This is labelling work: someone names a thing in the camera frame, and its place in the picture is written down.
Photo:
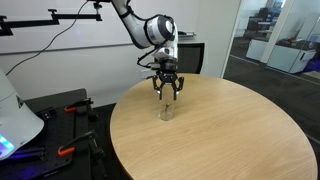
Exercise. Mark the small white cabinet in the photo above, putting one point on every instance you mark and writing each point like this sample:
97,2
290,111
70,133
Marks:
256,50

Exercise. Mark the large white cabinet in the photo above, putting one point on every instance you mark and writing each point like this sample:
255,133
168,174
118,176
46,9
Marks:
286,60

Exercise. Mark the black whiteboard eraser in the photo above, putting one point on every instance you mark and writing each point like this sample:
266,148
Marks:
186,33

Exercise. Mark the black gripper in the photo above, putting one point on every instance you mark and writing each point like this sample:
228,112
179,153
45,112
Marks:
166,71

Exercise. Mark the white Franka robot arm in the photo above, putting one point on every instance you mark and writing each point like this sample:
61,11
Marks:
156,30

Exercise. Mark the white wall outlet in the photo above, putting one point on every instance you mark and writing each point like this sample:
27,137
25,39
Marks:
145,73

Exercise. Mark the black orange bar clamp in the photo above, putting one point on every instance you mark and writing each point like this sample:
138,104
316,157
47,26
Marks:
89,108
93,143

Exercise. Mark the wall whiteboard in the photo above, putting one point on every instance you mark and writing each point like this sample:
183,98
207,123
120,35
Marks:
83,33

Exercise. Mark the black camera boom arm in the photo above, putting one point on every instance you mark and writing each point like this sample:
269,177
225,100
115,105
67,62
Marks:
33,22

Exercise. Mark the black mesh office chair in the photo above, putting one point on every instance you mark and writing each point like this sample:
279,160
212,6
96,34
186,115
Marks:
190,58

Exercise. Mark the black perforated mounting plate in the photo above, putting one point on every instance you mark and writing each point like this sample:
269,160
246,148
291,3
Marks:
63,130

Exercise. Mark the small black labelled connector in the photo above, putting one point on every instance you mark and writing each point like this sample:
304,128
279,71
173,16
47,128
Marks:
47,115

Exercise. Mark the clear drinking glass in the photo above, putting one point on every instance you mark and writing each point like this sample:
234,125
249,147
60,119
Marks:
166,115

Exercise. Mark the white door frame pillar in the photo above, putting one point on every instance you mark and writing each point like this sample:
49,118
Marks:
276,30

